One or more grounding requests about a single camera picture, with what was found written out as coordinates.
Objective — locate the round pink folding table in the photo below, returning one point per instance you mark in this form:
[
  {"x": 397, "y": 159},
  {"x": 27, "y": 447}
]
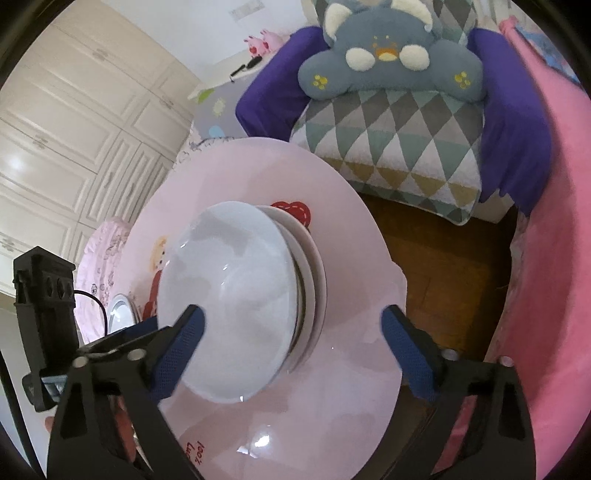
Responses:
[{"x": 327, "y": 418}]

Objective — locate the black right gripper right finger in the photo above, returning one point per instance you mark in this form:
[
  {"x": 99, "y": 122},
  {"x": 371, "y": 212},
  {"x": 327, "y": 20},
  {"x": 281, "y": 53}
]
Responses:
[{"x": 478, "y": 424}]

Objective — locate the grey floral pillow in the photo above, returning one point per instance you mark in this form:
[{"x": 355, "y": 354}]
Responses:
[{"x": 214, "y": 114}]

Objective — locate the white wardrobe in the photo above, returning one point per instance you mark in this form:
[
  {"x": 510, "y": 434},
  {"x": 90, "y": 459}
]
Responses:
[{"x": 92, "y": 118}]

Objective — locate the pink blanket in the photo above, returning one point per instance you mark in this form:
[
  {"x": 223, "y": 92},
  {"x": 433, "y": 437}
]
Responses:
[{"x": 545, "y": 325}]

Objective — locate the light pink quilt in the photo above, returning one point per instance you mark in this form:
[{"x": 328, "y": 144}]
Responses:
[{"x": 95, "y": 275}]

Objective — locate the white plate with grey rim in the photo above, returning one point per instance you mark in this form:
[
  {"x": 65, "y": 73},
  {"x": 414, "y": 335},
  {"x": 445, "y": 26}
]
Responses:
[{"x": 121, "y": 314}]

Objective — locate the person's left hand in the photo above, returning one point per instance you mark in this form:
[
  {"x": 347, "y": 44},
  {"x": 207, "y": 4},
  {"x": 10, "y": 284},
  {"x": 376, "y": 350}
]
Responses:
[{"x": 125, "y": 428}]

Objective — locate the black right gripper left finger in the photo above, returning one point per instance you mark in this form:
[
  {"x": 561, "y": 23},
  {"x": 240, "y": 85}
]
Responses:
[{"x": 85, "y": 442}]

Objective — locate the blue patterned pillow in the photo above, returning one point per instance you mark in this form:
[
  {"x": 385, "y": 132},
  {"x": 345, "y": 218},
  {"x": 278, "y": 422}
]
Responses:
[{"x": 547, "y": 50}]

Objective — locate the black hair brush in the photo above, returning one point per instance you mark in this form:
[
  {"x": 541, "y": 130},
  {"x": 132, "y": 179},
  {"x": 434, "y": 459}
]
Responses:
[{"x": 246, "y": 68}]

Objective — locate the pink plush toy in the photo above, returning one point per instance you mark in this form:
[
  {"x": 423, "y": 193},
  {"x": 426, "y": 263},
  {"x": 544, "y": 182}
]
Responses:
[{"x": 266, "y": 44}]

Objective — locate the heart pattern bed sheet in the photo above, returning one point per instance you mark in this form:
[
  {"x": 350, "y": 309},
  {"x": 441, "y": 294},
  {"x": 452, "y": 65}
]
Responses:
[{"x": 189, "y": 145}]

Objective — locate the grey cat plush cushion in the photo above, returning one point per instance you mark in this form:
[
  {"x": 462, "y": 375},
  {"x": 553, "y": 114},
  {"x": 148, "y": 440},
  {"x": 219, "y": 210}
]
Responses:
[{"x": 396, "y": 45}]

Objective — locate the triangle pattern pillow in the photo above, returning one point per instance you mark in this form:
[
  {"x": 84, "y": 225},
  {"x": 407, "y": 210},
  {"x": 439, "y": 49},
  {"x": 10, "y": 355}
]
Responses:
[{"x": 418, "y": 148}]

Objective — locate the white ceramic bowl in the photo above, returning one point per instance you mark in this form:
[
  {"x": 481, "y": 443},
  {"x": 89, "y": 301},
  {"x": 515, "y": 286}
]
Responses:
[
  {"x": 317, "y": 272},
  {"x": 305, "y": 297},
  {"x": 234, "y": 264}
]

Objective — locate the purple pillow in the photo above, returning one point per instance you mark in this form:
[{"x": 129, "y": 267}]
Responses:
[{"x": 517, "y": 142}]

